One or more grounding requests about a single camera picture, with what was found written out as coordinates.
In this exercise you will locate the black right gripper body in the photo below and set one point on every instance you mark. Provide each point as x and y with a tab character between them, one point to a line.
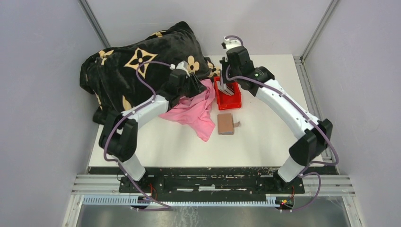
225	79

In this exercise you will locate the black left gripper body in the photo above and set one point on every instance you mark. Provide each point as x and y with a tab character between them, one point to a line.
192	87

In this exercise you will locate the red plastic bin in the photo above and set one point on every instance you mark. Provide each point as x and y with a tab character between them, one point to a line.
224	101

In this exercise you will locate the tan leather card holder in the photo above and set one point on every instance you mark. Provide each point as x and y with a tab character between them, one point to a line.
226	124

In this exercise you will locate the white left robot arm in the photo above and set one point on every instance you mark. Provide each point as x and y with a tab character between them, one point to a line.
119	136

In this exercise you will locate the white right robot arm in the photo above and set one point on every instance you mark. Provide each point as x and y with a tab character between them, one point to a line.
312	134

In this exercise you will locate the stack of credit cards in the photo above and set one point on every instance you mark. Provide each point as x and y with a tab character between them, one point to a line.
229	92

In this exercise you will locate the pink cloth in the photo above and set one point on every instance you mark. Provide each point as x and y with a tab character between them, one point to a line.
195	112

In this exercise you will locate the black floral blanket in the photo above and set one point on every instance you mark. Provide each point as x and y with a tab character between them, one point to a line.
112	74

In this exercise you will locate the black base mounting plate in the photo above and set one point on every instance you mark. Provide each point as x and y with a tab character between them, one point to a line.
213	196

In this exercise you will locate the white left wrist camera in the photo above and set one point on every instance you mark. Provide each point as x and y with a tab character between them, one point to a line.
183	66

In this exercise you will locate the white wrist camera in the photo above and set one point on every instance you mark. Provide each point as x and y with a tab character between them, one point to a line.
183	66
231	42

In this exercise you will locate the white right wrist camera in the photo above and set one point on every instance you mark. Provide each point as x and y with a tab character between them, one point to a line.
231	42

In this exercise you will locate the aluminium frame rails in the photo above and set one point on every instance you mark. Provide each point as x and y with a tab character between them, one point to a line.
326	185

